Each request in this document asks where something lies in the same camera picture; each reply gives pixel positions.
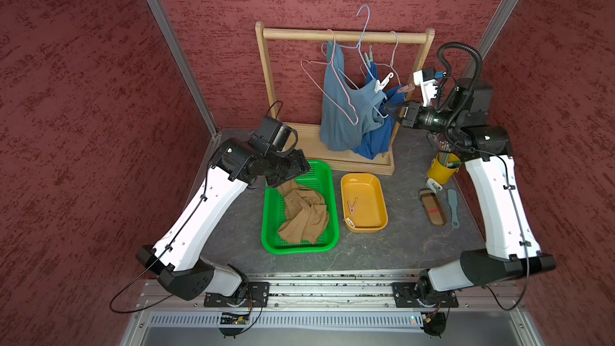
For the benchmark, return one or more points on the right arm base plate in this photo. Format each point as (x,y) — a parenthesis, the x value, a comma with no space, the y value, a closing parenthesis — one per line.
(420,295)

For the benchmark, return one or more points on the white tape roll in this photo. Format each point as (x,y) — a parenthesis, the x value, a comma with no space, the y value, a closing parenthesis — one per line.
(433,185)

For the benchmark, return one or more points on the wooden clothes rack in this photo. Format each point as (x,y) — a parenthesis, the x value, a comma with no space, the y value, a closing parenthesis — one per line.
(309,134)

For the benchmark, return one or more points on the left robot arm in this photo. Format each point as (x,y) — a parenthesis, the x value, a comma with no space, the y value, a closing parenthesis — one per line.
(176,261)

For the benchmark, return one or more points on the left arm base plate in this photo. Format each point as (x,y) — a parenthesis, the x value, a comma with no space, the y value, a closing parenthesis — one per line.
(248,295)

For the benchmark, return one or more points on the pink clothespin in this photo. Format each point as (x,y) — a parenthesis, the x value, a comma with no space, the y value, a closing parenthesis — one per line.
(407,89)
(352,204)

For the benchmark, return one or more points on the yellow pencil cup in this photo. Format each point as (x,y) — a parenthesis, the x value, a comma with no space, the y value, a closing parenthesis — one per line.
(444,167)

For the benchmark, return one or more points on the yellow plastic tray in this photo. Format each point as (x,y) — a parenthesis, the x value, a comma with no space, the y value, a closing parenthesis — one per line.
(371,213)

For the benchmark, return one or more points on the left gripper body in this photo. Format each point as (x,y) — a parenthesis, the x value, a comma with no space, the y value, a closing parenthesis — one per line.
(283,167)

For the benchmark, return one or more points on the grey-blue tank top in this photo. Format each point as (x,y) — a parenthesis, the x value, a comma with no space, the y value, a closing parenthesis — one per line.
(348,111)

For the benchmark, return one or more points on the royal blue tank top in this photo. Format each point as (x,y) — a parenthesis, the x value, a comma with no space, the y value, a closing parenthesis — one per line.
(378,141)

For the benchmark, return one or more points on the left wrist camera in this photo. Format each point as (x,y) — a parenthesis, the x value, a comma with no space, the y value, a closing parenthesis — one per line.
(272,136)

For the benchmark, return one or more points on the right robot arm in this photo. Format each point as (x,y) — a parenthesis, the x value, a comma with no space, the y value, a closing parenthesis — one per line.
(511,252)

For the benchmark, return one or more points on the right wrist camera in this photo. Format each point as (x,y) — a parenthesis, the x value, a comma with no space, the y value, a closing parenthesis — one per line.
(428,81)

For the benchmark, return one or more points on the grey-blue spatula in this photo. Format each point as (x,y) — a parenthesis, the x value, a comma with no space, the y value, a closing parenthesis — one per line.
(453,202)

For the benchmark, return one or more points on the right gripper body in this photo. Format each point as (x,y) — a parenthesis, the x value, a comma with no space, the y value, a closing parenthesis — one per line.
(429,118)

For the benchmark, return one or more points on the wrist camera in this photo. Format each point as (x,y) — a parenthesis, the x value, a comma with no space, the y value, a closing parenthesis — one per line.
(428,81)
(272,136)

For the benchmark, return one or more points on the green plastic basket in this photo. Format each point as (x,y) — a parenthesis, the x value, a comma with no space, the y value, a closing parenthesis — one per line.
(318,179)

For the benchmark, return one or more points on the teal clothespin middle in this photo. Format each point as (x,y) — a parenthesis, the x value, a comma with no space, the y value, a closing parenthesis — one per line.
(368,57)

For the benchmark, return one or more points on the brown tank top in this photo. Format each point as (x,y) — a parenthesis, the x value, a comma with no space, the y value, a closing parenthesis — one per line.
(306,214)

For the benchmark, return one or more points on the white wire hanger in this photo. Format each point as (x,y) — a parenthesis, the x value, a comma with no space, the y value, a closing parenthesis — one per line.
(391,65)

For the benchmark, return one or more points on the brown wooden brush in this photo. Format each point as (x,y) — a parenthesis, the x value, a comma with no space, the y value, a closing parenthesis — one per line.
(434,211)

